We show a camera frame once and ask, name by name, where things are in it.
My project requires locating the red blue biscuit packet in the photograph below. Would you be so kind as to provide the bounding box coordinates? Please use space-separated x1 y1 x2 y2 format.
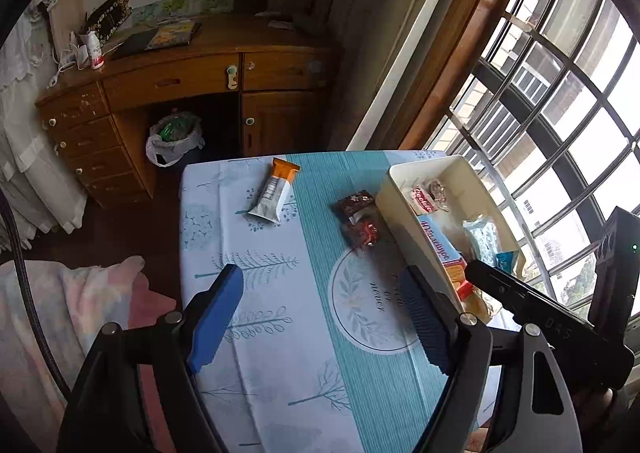
418 213 473 301

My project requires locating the blue white rice cracker packet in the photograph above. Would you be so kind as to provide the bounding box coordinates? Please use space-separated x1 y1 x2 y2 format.
495 251 521 277

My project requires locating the large light blue snack bag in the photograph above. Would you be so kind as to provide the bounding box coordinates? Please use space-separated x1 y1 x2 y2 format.
462 214 501 267

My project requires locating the white plastic storage bin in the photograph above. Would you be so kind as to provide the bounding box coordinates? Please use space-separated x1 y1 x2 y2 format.
375 150 524 311

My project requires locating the red label nut packet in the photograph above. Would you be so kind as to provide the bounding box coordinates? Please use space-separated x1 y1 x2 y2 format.
343 217 380 249

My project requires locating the blue patterned tablecloth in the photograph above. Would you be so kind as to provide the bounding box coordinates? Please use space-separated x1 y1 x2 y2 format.
180 150 496 452

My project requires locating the orange white snack bar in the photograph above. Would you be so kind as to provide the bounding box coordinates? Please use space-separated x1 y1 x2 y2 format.
248 158 300 223

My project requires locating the dark red snowflake packet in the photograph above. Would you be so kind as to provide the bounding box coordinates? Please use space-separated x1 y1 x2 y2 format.
333 190 374 223

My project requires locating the pastel floral blanket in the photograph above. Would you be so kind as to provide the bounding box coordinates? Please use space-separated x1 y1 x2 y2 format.
1 256 176 452

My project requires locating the white plastic bag bin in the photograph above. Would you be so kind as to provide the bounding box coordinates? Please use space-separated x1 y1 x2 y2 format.
145 112 205 168

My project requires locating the metal window grille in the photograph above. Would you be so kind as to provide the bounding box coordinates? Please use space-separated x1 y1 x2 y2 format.
426 0 639 317

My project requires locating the wooden desk with drawers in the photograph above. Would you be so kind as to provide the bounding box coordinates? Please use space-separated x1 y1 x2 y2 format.
36 15 340 208

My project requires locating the white red bottle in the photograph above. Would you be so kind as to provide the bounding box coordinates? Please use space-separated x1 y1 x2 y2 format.
81 30 104 70

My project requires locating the book on desk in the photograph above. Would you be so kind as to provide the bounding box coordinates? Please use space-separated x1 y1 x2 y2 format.
113 20 202 61

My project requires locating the dark patterned pencil case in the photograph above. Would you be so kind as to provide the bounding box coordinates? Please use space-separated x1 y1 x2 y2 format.
80 0 132 46

